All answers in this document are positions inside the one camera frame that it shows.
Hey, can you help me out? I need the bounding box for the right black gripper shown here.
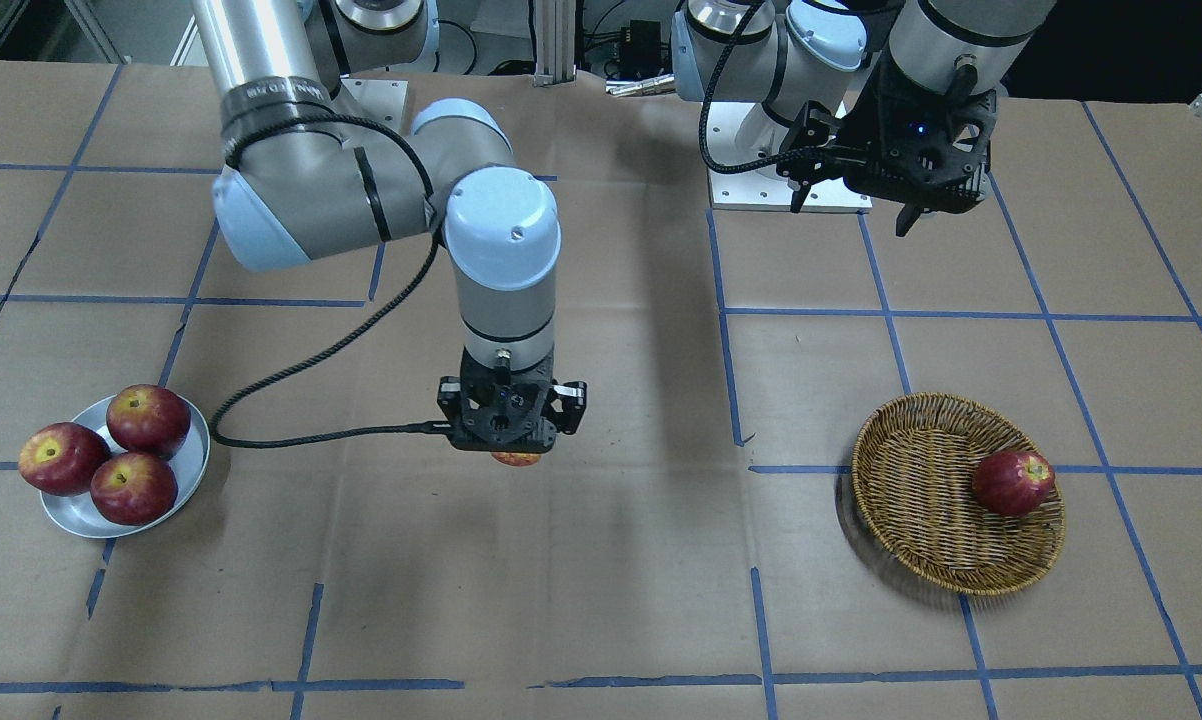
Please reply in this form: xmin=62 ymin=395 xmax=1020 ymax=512
xmin=438 ymin=375 xmax=588 ymax=454

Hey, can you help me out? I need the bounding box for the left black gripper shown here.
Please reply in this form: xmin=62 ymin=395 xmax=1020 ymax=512
xmin=775 ymin=54 xmax=996 ymax=237

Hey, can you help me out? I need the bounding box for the yellow red apple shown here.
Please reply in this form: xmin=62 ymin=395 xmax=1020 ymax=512
xmin=490 ymin=452 xmax=542 ymax=468

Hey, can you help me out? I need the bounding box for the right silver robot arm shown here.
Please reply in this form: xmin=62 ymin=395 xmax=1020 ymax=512
xmin=194 ymin=1 xmax=587 ymax=454

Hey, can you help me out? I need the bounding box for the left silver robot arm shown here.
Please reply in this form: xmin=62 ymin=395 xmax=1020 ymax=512
xmin=670 ymin=1 xmax=1054 ymax=236

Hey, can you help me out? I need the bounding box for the woven wicker basket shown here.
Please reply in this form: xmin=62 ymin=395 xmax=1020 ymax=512
xmin=847 ymin=392 xmax=1066 ymax=599

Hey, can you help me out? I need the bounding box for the dark red basket apple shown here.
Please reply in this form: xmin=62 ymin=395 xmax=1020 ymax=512
xmin=971 ymin=450 xmax=1055 ymax=518

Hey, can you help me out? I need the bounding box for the red apple on plate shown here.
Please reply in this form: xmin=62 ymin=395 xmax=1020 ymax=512
xmin=17 ymin=421 xmax=112 ymax=496
xmin=89 ymin=451 xmax=179 ymax=526
xmin=105 ymin=383 xmax=191 ymax=460

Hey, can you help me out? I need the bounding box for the light blue plate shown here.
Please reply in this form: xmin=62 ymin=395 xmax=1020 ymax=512
xmin=40 ymin=395 xmax=212 ymax=538

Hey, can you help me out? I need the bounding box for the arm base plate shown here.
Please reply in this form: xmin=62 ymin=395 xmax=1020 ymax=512
xmin=331 ymin=77 xmax=409 ymax=135
xmin=707 ymin=100 xmax=874 ymax=213

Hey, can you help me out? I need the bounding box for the aluminium frame post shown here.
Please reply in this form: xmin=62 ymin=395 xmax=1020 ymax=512
xmin=528 ymin=0 xmax=581 ymax=88

